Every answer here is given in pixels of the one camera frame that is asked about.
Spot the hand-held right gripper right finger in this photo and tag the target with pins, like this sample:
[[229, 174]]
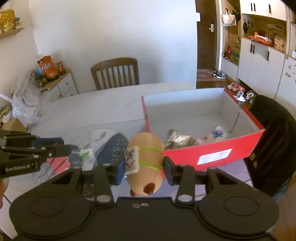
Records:
[[168, 170]]

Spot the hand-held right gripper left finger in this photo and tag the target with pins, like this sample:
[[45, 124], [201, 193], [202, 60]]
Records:
[[120, 171]]

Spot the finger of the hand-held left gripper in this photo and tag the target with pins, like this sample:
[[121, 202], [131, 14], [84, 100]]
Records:
[[57, 151], [54, 141]]

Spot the dark grey card packet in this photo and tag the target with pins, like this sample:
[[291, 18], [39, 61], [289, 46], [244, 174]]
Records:
[[74, 153]]

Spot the beige capybara toy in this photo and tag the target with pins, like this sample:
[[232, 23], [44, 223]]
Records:
[[148, 150]]

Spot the red cardboard box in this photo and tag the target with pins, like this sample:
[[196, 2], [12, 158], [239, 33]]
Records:
[[219, 154]]

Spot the white marble desktop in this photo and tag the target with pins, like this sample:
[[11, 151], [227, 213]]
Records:
[[104, 106]]

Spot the person's left hand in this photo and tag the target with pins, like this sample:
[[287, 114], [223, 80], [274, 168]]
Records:
[[2, 194]]

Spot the pink card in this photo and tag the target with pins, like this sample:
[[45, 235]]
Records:
[[60, 165]]

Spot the round painted hand fan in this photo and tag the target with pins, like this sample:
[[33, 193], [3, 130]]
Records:
[[111, 148]]

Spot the silver foil packet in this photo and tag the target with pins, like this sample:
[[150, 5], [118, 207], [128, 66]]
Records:
[[179, 139]]

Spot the brown cardboard box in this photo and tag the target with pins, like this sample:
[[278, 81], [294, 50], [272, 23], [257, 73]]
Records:
[[13, 126]]

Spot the clear plastic bag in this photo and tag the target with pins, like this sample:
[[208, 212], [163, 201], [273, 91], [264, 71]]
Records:
[[27, 102]]

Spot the small white drawer cabinet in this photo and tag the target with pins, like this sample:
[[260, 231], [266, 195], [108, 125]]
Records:
[[62, 87]]

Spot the white blue printed packet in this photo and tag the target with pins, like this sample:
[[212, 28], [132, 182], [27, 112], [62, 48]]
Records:
[[215, 134]]

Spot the dark snack packets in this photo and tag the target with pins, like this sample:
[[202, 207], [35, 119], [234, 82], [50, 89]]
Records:
[[41, 78]]

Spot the orange snack bag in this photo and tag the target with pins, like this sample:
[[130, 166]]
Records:
[[48, 68]]

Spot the red label jar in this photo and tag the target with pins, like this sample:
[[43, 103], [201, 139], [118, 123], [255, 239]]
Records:
[[61, 68]]

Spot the wooden chair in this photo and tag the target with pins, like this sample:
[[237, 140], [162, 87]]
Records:
[[115, 74]]

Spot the patterned door rug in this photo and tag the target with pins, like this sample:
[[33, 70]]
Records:
[[205, 76]]

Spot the white slipper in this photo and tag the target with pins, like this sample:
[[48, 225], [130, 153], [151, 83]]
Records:
[[241, 96], [250, 95]]

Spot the pair of pink slippers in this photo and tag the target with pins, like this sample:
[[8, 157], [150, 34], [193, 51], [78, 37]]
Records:
[[235, 87]]

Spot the black jacket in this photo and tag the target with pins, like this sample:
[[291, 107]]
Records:
[[272, 143]]

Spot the pair of dark sneakers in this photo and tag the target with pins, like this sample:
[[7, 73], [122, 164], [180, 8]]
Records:
[[219, 74]]

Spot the yellow knitted ornament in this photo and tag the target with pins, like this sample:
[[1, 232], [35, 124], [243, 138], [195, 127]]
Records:
[[7, 20]]

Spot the dark wooden door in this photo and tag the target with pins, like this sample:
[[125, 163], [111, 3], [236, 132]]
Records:
[[208, 46]]

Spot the red bottle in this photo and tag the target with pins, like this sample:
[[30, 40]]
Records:
[[227, 52]]

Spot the stacked cardboard boxes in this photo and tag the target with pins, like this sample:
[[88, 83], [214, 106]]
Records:
[[234, 53]]

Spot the silver door lock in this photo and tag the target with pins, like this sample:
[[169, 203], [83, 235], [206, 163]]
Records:
[[211, 26]]

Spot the white paper notice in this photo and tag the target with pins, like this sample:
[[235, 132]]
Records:
[[198, 17]]

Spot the orange flat packet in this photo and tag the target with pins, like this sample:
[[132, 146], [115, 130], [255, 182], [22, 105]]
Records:
[[260, 39]]

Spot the white tote bag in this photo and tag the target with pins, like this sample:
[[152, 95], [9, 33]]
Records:
[[228, 19]]

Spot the small wooden drawer box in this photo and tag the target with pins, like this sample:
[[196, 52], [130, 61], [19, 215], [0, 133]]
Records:
[[280, 44]]

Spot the wooden wall shelf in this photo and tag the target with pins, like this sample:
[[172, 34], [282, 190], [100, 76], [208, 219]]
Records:
[[11, 33]]

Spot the large white wall cabinet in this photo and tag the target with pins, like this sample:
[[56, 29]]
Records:
[[261, 67]]

